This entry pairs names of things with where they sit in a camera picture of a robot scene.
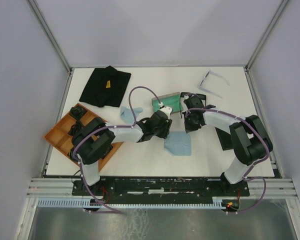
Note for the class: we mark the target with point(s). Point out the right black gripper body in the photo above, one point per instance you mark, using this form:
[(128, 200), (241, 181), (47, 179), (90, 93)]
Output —
[(189, 123)]

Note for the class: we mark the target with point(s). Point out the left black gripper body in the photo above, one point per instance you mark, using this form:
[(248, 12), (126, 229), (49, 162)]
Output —
[(162, 132)]

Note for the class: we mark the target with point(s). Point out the black sunglasses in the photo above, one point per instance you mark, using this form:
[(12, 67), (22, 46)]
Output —
[(182, 105)]

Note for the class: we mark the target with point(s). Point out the blue cleaning cloth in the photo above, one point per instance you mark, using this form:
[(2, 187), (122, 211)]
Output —
[(178, 143)]

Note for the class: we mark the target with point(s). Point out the grey glasses case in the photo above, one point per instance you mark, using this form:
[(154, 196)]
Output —
[(171, 100)]

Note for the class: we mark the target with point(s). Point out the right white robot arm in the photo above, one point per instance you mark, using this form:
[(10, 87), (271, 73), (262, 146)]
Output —
[(250, 141)]

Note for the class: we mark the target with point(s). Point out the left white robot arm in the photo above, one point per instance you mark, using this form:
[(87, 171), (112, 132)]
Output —
[(94, 140)]

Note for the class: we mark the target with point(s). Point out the lavender sunglasses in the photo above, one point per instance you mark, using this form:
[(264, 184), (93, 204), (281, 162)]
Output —
[(210, 80)]

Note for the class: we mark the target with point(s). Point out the crumpled blue cloth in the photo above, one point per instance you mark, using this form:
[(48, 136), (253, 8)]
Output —
[(127, 116)]

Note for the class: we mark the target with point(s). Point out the black rectangular case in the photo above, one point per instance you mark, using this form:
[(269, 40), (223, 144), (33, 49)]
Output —
[(224, 139)]

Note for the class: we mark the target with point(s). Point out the black folded cloth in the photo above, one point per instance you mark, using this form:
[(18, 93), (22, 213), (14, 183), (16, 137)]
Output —
[(105, 87)]

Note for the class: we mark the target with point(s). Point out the black item in tray rear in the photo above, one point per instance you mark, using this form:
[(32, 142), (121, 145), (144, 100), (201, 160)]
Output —
[(77, 112)]

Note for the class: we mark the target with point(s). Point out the black item in tray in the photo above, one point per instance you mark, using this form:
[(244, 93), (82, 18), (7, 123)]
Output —
[(75, 128), (77, 112)]

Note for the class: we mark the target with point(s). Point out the black item in tray middle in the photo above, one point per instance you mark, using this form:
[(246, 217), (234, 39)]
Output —
[(75, 128)]

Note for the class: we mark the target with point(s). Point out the orange divided tray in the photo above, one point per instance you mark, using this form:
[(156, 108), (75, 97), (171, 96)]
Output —
[(61, 139)]

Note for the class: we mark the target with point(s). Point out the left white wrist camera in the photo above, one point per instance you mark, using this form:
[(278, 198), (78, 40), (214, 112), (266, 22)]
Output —
[(167, 110)]

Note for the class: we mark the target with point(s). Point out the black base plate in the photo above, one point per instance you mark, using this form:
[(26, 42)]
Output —
[(113, 186)]

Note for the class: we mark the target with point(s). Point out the right aluminium frame post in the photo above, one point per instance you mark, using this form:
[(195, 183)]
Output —
[(267, 33)]

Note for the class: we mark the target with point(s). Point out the aluminium frame post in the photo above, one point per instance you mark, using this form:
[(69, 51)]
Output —
[(35, 8), (267, 33)]

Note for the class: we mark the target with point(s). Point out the white slotted cable duct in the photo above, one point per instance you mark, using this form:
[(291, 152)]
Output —
[(141, 202)]

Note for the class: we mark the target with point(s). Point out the left aluminium frame post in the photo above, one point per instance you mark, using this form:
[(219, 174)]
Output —
[(35, 8)]

